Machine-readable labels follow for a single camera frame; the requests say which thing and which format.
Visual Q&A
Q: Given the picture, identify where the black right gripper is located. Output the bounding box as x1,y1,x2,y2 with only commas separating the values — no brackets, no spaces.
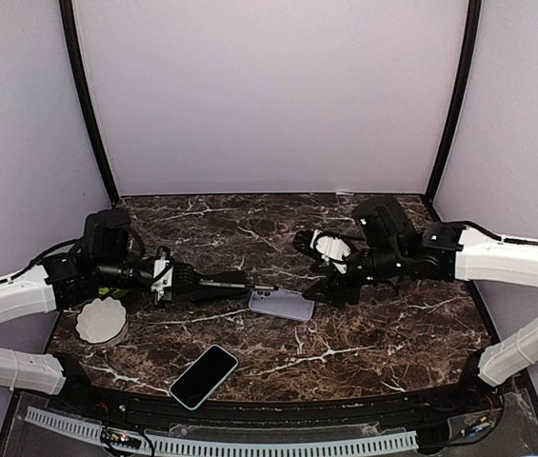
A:
302,241,406,308

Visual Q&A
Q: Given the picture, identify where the black right frame post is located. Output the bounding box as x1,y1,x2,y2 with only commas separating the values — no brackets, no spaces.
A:
425,0,483,204

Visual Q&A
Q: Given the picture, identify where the white fluted bowl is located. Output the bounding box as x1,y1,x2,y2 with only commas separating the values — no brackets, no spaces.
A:
75,297,129,348

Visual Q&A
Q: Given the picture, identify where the black left frame post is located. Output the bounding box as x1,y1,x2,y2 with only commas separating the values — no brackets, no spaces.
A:
58,0,120,206

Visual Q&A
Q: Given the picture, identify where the black frame post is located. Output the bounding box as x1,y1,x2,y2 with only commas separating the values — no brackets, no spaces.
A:
425,0,483,204
58,0,120,206

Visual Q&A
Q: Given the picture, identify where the black table edge rail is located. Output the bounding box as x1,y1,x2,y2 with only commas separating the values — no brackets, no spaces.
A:
10,366,536,434

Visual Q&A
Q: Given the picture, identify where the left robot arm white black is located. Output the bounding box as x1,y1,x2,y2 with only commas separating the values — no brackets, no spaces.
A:
0,209,247,415

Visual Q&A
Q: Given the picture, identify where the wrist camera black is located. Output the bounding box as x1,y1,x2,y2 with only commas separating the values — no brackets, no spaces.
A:
293,229,353,274
154,247,202,294

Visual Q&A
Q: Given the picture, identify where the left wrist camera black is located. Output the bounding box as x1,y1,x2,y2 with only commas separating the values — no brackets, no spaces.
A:
154,247,202,294

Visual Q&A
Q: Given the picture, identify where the small circuit board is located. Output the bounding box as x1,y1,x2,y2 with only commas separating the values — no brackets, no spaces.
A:
100,427,142,451

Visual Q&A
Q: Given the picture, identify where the white silicone phone case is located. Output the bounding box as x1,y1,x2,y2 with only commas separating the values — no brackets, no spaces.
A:
249,289,315,322

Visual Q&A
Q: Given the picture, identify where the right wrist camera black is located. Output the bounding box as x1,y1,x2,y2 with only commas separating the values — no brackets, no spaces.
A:
293,229,353,274

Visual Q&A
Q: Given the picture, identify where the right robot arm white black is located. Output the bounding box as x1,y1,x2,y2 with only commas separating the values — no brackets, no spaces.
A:
293,196,538,413

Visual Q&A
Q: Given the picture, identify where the black smartphone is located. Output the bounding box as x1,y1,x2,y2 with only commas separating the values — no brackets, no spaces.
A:
199,280,279,291

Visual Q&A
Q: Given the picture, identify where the white slotted cable duct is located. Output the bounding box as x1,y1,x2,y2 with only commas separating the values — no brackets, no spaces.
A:
24,407,419,456

